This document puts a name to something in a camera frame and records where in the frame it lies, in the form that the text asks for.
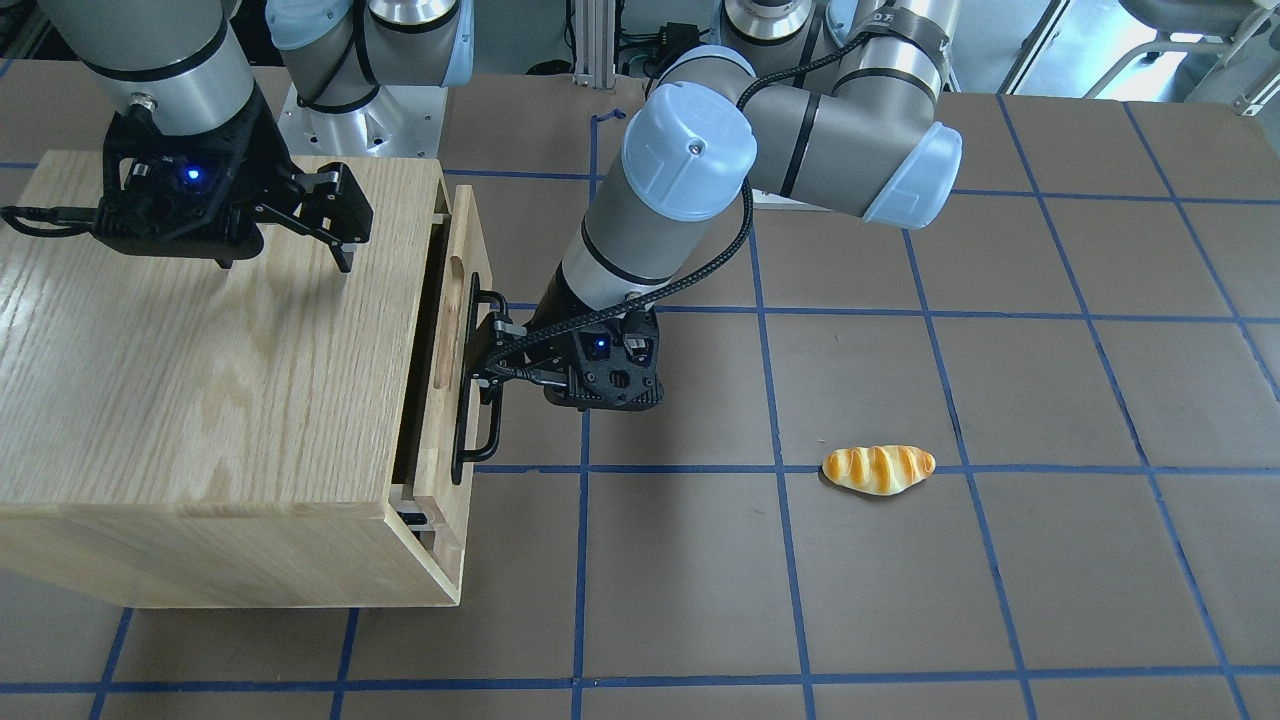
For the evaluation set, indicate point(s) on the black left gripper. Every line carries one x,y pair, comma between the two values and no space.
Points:
556,312

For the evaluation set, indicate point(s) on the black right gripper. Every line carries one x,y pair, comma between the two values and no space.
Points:
262,147

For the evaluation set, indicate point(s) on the black metal drawer handle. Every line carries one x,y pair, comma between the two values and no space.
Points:
479,302

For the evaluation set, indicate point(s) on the wooden drawer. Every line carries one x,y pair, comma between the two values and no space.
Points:
437,411
445,545

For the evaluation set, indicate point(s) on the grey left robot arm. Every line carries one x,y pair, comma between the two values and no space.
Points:
829,103

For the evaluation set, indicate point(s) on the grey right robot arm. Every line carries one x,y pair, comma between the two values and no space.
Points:
183,59

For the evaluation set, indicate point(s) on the light wooden drawer cabinet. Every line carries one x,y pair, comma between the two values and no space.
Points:
179,436

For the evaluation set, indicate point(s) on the toy bread roll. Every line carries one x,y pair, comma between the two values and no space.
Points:
881,471

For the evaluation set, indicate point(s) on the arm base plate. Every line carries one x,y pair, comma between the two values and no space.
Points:
401,122

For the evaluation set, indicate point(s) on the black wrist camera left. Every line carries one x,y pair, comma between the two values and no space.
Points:
610,365

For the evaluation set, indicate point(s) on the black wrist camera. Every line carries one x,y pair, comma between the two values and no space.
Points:
610,365
173,206

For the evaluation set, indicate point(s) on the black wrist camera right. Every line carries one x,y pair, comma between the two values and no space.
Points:
173,206

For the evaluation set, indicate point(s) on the aluminium frame post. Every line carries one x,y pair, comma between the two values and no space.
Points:
594,33

